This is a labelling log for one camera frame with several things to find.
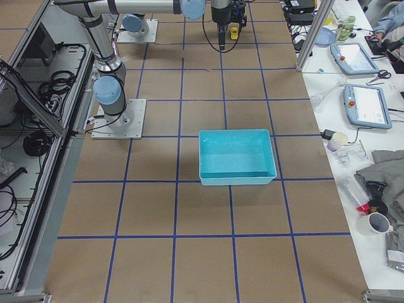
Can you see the teal plastic bin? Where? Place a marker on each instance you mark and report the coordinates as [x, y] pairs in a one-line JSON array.
[[236, 157]]

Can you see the white mug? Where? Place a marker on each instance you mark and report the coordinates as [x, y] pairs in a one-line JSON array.
[[372, 224]]

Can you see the light blue plate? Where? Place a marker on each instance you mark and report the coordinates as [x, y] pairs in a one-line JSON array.
[[325, 37]]

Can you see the paper cup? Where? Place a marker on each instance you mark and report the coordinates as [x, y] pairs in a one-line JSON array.
[[337, 140]]

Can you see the grey cloth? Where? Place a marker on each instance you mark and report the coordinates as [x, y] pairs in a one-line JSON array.
[[387, 168]]

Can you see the yellow beetle toy car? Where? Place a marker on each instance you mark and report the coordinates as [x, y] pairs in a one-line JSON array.
[[234, 33]]

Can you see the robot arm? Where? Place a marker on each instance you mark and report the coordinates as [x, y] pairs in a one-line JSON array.
[[192, 10], [109, 88]]

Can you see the clear light bulb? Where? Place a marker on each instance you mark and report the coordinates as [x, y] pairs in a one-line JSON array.
[[318, 98]]

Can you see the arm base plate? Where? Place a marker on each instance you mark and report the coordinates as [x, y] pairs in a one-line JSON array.
[[138, 32], [129, 124]]

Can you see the aluminium frame post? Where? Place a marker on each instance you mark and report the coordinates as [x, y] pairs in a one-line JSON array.
[[319, 20]]

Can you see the upper teach pendant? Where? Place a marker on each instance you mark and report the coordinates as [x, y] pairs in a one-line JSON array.
[[353, 59]]

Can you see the teach pendant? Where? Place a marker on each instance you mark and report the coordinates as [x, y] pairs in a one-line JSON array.
[[366, 106], [353, 59]]

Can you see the lower teach pendant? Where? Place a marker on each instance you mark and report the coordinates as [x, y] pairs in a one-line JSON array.
[[366, 106]]

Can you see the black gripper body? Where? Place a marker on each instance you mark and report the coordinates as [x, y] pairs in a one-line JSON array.
[[219, 16]]

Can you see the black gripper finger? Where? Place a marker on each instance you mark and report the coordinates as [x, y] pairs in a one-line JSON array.
[[221, 39]]

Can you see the scissors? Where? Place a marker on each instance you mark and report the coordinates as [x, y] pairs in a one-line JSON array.
[[382, 74]]

